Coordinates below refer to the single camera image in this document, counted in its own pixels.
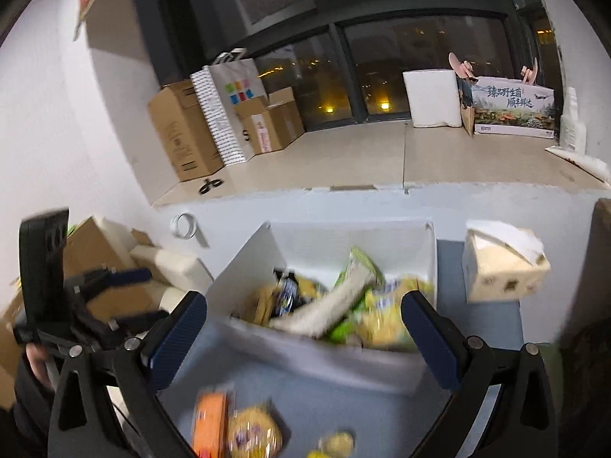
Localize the orange snack pack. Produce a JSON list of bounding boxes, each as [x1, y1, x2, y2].
[[192, 391, 229, 458]]

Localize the clear purple cartoon snack bag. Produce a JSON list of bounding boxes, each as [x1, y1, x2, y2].
[[227, 405, 284, 458]]

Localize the yellow blue snack bag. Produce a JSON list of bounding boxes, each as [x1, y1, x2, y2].
[[243, 268, 327, 327]]

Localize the white long snack bag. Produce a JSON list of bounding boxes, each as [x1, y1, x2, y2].
[[268, 246, 385, 339]]

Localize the yellow chip bag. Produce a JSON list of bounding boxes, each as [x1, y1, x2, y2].
[[352, 275, 436, 352]]

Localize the green snack bag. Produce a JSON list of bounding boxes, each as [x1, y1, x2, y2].
[[326, 289, 373, 345]]

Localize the black sleeve left forearm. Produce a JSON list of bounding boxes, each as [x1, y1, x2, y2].
[[1, 356, 55, 458]]

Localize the person's left hand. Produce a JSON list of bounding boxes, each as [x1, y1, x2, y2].
[[25, 343, 53, 391]]

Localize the flat cardboard sheet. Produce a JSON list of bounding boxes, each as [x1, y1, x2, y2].
[[1, 216, 160, 410]]

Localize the cream cushion stool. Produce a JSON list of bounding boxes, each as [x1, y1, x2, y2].
[[129, 245, 213, 312]]

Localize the tissue box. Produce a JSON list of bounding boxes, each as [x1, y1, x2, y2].
[[462, 219, 551, 303]]

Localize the clear tape roll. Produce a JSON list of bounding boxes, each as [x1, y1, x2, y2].
[[170, 212, 199, 240]]

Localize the white storage box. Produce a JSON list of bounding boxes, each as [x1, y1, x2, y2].
[[205, 218, 437, 395]]

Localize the black scissors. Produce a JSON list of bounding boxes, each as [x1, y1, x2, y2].
[[198, 178, 224, 195]]

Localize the large brown cardboard box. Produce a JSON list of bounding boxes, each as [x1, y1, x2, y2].
[[147, 80, 224, 182]]

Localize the open small cardboard box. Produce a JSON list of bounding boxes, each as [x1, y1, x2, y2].
[[234, 87, 304, 155]]

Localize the white patterned paper bag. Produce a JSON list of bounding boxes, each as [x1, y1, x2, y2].
[[191, 48, 266, 166]]

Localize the printed landscape gift box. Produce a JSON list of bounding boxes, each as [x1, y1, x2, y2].
[[471, 77, 556, 140]]

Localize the white foam block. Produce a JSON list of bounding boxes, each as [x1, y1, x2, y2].
[[403, 69, 462, 128]]

